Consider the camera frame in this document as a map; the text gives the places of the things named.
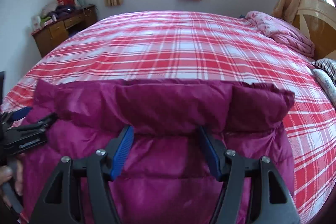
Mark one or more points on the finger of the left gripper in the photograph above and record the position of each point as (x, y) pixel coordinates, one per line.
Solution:
(40, 126)
(8, 118)

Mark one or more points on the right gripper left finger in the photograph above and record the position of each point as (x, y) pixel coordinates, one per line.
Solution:
(60, 199)

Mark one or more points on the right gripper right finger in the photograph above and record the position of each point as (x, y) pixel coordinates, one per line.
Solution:
(269, 200)

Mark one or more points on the magenta puffer jacket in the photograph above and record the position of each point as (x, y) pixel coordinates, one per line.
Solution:
(165, 178)

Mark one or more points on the left hand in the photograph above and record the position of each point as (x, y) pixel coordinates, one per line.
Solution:
(15, 171)

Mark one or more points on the brown wooden desk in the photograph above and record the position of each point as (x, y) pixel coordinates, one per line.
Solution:
(52, 35)

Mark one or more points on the clutter pile on desk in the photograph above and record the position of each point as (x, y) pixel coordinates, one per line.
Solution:
(54, 11)

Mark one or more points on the white floral pillow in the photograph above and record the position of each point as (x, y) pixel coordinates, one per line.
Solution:
(326, 84)

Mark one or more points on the red plaid bed sheet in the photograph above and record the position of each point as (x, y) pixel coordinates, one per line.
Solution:
(198, 45)

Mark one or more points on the striped pillow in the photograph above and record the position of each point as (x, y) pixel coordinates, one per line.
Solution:
(328, 66)

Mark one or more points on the pink folded quilt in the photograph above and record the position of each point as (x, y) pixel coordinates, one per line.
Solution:
(281, 32)

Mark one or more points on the wooden headboard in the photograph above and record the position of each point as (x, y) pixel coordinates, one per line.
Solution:
(316, 19)

